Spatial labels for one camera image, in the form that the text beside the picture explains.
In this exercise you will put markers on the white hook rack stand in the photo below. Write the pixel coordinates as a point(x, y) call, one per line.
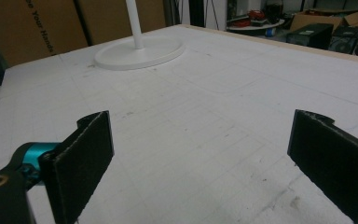
point(140, 54)

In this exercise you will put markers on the brown cardboard boxes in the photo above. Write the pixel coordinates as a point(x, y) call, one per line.
point(18, 28)

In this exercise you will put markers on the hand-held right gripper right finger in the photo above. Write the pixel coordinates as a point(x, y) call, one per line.
point(332, 161)

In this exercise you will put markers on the dark round object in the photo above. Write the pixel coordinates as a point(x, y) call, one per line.
point(273, 12)

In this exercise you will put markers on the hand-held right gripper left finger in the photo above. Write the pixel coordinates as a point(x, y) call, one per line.
point(80, 165)

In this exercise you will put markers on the plain cardboard panel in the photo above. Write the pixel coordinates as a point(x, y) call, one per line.
point(112, 18)

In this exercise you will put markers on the red object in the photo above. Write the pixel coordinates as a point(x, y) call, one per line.
point(255, 14)

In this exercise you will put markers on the low cardboard box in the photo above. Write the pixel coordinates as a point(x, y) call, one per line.
point(317, 18)

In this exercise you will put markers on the blue tape roll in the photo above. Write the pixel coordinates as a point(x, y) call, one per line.
point(270, 32)

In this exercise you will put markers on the black computer tower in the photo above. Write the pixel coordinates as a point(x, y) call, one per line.
point(343, 39)
point(310, 37)

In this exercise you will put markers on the white grid foam mat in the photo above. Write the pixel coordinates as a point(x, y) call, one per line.
point(199, 124)

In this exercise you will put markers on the round white table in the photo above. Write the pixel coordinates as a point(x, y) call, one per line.
point(261, 26)

